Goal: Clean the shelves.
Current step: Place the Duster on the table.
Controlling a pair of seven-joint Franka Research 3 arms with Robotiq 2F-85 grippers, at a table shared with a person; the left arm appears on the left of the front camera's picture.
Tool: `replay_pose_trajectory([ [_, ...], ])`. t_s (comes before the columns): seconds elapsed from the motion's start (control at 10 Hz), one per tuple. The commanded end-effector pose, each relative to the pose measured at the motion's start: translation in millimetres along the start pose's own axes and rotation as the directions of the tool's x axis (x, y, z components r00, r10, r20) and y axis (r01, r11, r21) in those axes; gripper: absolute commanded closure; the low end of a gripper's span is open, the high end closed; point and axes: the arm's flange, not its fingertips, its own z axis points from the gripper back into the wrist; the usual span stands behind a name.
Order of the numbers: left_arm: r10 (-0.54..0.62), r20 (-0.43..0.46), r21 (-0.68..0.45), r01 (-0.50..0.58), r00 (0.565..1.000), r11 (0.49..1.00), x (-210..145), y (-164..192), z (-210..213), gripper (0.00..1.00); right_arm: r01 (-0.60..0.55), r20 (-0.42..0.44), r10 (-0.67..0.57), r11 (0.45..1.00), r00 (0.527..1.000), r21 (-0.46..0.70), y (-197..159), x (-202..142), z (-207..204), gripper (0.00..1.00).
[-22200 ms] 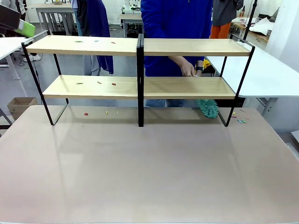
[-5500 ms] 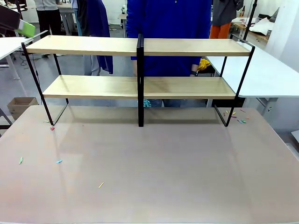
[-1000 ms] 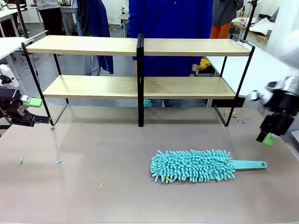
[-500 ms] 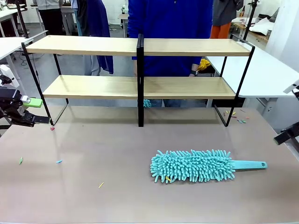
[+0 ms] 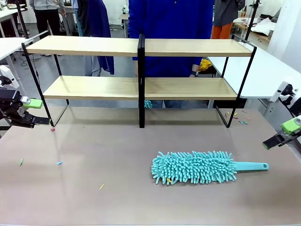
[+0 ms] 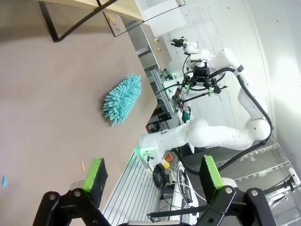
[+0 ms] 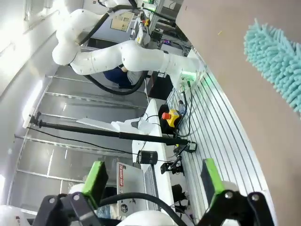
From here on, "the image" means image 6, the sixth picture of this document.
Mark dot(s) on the yellow paper scrap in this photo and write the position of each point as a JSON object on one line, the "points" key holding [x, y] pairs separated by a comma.
{"points": [[82, 165]]}

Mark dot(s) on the light blue paper scrap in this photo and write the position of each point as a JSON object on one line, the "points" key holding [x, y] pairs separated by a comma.
{"points": [[4, 181]]}

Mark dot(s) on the white camera on black stand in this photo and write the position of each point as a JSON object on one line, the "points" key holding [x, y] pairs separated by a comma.
{"points": [[294, 175]]}

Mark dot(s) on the teal chenille duster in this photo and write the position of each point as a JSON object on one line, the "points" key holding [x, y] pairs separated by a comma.
{"points": [[122, 99]]}

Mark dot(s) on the yellow emergency stop box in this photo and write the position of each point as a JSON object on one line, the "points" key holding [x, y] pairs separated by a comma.
{"points": [[167, 162]]}

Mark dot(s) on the black-framed wooden shelf rack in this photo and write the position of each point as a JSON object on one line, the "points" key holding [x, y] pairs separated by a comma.
{"points": [[49, 23]]}

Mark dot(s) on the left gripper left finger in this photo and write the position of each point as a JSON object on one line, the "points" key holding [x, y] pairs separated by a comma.
{"points": [[94, 183]]}

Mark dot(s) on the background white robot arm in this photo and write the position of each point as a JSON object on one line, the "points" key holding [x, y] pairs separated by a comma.
{"points": [[191, 48]]}

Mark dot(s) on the black rod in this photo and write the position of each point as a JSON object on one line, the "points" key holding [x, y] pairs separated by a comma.
{"points": [[176, 211]]}

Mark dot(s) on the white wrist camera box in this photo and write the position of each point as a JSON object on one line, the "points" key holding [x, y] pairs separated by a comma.
{"points": [[199, 58]]}

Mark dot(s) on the aluminium profile base frame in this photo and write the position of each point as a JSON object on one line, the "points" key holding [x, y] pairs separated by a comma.
{"points": [[131, 188]]}

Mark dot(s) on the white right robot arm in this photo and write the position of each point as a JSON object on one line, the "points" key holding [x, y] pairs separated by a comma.
{"points": [[211, 136]]}

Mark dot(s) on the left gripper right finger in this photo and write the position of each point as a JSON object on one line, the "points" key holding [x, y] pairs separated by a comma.
{"points": [[212, 179]]}

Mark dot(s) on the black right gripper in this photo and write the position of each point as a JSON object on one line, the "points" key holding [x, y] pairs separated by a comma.
{"points": [[201, 70]]}

